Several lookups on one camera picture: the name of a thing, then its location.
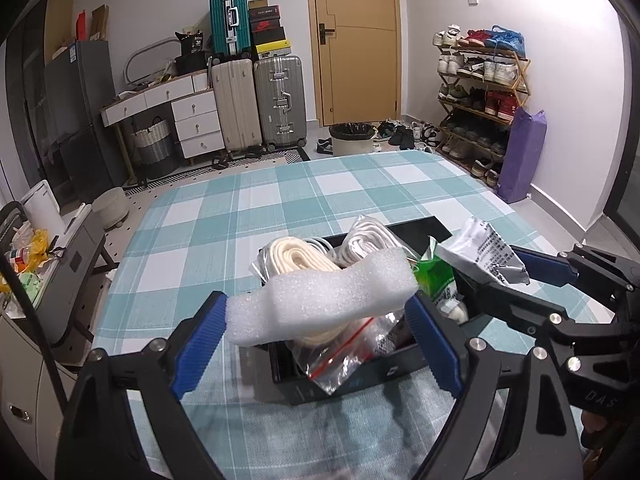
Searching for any purple paper bag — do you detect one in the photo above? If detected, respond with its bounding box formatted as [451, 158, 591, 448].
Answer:
[497, 107, 548, 204]

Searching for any white drawer desk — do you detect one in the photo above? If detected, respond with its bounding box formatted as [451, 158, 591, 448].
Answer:
[101, 70, 226, 159]

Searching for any stack of shoe boxes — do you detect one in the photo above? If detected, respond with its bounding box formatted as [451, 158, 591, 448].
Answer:
[248, 0, 292, 61]

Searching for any teal plaid tablecloth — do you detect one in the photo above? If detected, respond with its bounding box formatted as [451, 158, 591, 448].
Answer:
[94, 151, 574, 479]

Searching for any black storage box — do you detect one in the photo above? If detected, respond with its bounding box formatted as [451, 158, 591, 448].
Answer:
[252, 214, 482, 406]

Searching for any white foam piece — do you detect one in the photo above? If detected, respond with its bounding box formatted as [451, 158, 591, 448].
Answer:
[226, 248, 419, 347]

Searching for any wooden shoe rack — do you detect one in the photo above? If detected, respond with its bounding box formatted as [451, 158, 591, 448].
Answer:
[433, 24, 530, 188]

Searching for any bagged cream webbing coil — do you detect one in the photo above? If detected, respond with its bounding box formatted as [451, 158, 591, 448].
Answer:
[227, 236, 418, 396]

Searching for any grey side cabinet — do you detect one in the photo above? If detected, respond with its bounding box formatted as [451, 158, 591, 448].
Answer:
[1, 202, 116, 348]

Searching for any silver suitcase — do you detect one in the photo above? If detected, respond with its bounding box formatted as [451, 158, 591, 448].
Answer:
[254, 54, 307, 152]

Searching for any beige suitcase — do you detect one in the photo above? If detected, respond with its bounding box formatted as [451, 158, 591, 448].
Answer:
[209, 58, 262, 152]

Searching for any black bag on desk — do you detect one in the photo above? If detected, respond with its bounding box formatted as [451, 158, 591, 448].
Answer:
[175, 30, 206, 75]

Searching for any wooden door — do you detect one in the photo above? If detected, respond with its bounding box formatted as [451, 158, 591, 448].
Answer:
[308, 0, 401, 126]

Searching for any red white wipes packet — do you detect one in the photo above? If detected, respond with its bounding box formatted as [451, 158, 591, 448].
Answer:
[435, 217, 530, 286]

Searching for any white round stool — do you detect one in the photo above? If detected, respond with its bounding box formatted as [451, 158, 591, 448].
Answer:
[91, 188, 129, 230]

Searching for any white trash bin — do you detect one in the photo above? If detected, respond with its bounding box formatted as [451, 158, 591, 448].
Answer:
[329, 122, 376, 156]

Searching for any bagged white rope bundle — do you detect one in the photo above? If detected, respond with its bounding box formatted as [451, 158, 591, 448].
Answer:
[336, 213, 417, 269]

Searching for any green white packet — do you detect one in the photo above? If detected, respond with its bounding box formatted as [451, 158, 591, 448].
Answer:
[412, 236, 469, 325]

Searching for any teal suitcase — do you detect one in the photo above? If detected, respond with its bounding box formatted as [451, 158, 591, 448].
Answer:
[208, 0, 252, 61]

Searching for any dark grey refrigerator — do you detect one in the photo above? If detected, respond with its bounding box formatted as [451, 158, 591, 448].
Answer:
[43, 40, 128, 203]

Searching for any striped laundry basket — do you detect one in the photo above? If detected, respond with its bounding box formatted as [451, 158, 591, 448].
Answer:
[134, 116, 179, 180]

